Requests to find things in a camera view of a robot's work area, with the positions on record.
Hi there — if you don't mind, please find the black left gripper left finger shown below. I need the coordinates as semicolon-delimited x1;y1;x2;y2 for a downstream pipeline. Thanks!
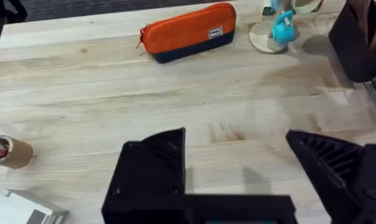
101;127;187;224

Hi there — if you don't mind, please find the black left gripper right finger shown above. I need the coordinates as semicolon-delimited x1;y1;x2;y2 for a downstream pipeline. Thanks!
285;129;376;224

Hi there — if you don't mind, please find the blue cup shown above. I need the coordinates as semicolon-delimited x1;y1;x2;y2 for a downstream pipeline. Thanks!
271;9;296;45

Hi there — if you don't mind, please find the beige cup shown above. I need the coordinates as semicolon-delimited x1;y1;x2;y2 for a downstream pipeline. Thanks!
291;0;325;14

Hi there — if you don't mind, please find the grey metal block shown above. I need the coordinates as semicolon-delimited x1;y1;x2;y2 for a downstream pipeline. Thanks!
0;189;69;224

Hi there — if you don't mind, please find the brown tape roll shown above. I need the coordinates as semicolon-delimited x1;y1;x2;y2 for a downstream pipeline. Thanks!
0;134;34;170

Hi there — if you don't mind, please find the orange and navy zip bag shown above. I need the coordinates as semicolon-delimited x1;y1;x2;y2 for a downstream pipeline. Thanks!
136;2;238;65

